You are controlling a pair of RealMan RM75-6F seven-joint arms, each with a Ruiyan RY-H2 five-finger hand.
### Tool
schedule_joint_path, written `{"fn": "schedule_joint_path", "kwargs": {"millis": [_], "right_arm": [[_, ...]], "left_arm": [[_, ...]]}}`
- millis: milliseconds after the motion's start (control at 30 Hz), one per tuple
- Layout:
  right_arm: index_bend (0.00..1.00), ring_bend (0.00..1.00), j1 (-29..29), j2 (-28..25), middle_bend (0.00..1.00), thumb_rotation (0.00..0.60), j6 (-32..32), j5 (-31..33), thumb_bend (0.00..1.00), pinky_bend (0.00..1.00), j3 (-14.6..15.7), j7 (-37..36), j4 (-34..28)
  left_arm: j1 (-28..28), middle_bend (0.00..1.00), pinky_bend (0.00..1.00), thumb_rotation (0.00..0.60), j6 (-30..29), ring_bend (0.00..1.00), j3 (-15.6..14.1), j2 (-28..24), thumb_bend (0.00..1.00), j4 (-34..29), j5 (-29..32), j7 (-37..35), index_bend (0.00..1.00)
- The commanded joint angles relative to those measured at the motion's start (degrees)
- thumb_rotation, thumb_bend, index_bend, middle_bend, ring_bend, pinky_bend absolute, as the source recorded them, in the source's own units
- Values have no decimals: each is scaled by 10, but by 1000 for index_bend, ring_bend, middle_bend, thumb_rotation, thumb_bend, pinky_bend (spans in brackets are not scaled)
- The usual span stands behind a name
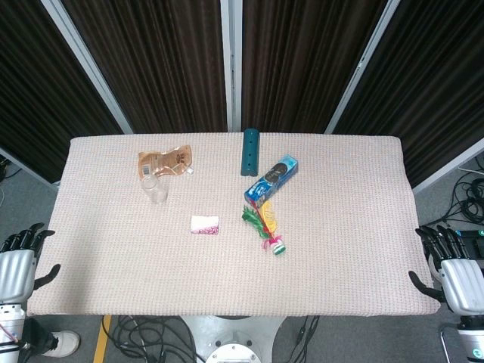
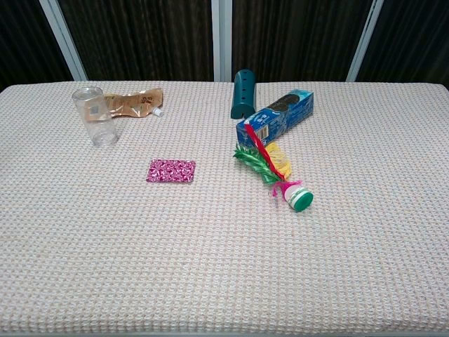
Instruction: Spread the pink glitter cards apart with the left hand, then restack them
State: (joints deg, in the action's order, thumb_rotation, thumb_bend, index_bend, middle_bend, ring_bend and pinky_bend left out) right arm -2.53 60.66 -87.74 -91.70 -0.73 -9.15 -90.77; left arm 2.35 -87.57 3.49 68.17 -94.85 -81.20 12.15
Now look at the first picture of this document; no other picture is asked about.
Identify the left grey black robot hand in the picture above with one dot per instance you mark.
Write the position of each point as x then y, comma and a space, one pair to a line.
17, 272

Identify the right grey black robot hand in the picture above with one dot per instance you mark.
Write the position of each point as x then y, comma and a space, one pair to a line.
463, 283

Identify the pink swirl packet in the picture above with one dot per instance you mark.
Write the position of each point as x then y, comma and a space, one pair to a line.
205, 225

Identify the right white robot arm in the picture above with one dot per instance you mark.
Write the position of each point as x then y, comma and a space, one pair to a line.
472, 340

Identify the black electronics box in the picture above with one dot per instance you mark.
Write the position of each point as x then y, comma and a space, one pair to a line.
472, 242

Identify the dark trouser leg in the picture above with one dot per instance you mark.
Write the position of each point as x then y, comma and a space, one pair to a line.
38, 334

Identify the white sneaker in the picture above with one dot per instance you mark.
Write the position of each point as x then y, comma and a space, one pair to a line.
64, 343

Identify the yellow floor tape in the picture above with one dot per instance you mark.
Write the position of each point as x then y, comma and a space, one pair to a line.
102, 340

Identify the pink woven tablecloth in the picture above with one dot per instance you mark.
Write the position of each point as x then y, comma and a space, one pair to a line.
340, 246

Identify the clear plastic cup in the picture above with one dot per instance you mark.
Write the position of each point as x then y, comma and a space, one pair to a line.
155, 193

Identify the dark brown curtain panel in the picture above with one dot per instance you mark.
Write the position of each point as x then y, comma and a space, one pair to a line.
38, 94
302, 64
159, 64
435, 94

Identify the brown spout pouch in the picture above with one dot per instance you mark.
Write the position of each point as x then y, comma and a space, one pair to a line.
166, 160

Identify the blue cookie box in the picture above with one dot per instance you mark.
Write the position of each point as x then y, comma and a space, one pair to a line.
270, 181

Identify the colourful feather shuttlecock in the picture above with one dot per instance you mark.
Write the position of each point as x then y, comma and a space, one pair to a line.
254, 220

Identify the teal perforated half tube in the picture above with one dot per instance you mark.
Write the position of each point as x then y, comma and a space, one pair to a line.
249, 151

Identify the white partition post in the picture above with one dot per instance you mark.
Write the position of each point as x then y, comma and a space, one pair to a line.
90, 72
231, 64
359, 72

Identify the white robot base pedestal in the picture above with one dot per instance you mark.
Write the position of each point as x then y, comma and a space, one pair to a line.
234, 340

